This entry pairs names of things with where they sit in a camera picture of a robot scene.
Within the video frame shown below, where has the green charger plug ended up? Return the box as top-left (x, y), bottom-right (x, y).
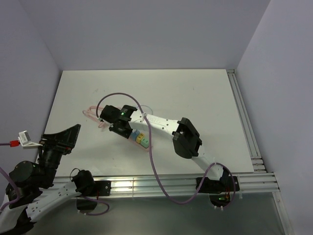
top-left (140, 138), bottom-right (150, 149)

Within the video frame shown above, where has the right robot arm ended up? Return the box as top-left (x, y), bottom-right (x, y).
top-left (97, 105), bottom-right (229, 191)

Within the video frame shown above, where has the blue charger plug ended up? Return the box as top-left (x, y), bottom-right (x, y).
top-left (130, 130), bottom-right (140, 141)

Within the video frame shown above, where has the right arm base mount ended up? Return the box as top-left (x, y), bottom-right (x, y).
top-left (199, 175), bottom-right (240, 208)

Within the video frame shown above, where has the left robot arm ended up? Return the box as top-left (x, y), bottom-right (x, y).
top-left (0, 124), bottom-right (95, 235)

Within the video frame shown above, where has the yellow charger plug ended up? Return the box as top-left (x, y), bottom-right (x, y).
top-left (135, 133), bottom-right (145, 144)

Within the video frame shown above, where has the aluminium rail frame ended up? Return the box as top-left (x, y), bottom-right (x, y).
top-left (226, 70), bottom-right (267, 173)
top-left (14, 171), bottom-right (294, 235)

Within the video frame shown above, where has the right aluminium rail frame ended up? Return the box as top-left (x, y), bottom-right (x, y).
top-left (226, 70), bottom-right (267, 173)

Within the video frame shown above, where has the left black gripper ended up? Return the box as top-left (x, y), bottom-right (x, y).
top-left (39, 123), bottom-right (81, 186)

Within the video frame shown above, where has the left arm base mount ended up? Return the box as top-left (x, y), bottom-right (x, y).
top-left (76, 180), bottom-right (112, 216)

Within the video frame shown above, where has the front aluminium rail frame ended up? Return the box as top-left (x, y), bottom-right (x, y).
top-left (14, 171), bottom-right (294, 235)

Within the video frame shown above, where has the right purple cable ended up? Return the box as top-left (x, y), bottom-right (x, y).
top-left (96, 92), bottom-right (237, 205)

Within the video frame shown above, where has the pink power strip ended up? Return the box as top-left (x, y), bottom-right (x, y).
top-left (128, 138), bottom-right (150, 152)

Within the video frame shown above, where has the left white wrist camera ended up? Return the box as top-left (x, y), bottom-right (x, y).
top-left (9, 131), bottom-right (42, 148)

